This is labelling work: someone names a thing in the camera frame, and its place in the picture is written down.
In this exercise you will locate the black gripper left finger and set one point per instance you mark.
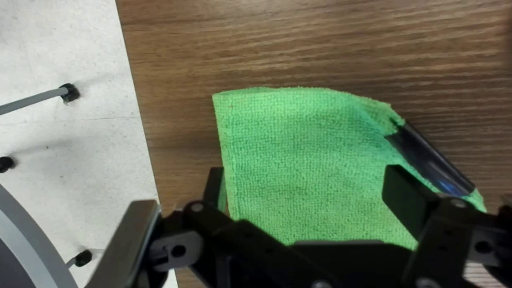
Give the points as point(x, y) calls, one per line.
point(213, 189)

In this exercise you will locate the black metal table leg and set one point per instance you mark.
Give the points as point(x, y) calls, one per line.
point(125, 245)

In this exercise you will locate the black stand foot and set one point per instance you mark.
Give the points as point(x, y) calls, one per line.
point(5, 164)
point(81, 258)

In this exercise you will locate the green microfibre towel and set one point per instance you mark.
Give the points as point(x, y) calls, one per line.
point(297, 170)

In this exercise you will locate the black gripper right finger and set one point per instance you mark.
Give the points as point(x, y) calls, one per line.
point(408, 201)

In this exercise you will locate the grey rod with black foot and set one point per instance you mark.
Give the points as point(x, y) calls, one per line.
point(67, 93)

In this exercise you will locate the grey round floor base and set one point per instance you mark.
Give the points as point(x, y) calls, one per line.
point(21, 250)

